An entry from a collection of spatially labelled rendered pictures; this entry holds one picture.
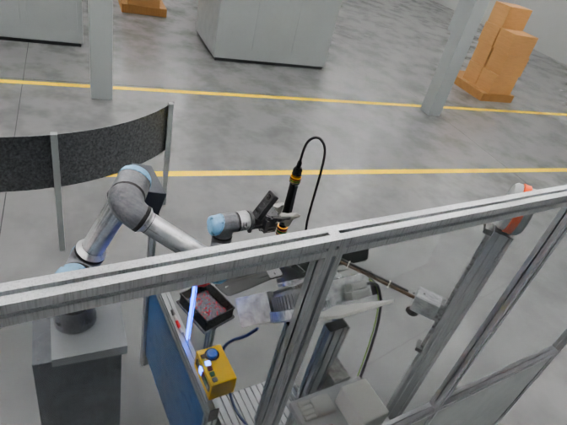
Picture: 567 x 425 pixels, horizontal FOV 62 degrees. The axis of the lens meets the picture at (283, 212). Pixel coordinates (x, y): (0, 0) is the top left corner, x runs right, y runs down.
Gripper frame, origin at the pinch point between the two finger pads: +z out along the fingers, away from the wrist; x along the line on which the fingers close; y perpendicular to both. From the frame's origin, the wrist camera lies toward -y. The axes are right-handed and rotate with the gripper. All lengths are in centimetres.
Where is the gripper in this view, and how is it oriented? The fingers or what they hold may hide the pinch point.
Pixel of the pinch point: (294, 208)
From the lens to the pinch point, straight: 186.6
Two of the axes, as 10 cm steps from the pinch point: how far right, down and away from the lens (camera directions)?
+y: -2.0, 8.0, 5.7
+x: 4.7, 5.9, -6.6
